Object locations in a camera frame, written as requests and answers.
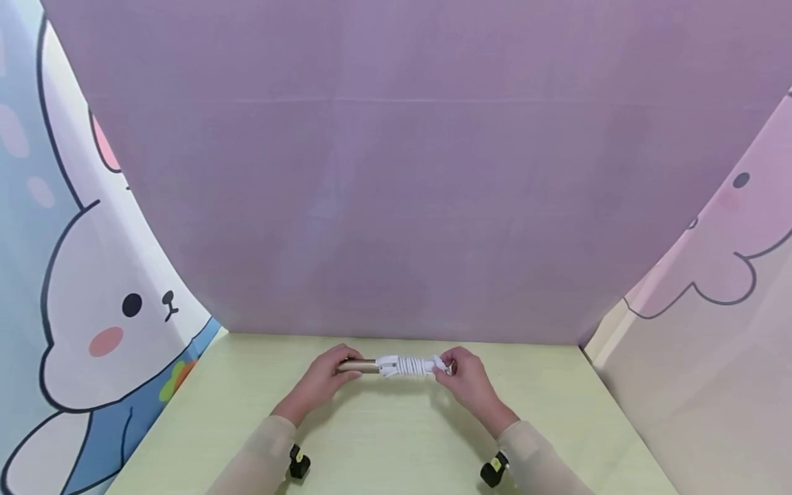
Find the person's right hand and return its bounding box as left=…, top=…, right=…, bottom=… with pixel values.
left=434, top=346, right=520, bottom=439

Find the person's left hand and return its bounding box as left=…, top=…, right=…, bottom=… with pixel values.
left=272, top=344, right=365, bottom=428

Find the gold stick with white cord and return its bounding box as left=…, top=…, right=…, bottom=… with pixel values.
left=336, top=353, right=457, bottom=380

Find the person's left forearm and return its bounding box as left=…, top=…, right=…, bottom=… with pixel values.
left=206, top=412, right=299, bottom=495

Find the person's right forearm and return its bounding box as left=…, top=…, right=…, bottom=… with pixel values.
left=495, top=418, right=596, bottom=495

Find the black wrist band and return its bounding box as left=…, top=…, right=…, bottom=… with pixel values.
left=287, top=444, right=312, bottom=481
left=479, top=450, right=512, bottom=490

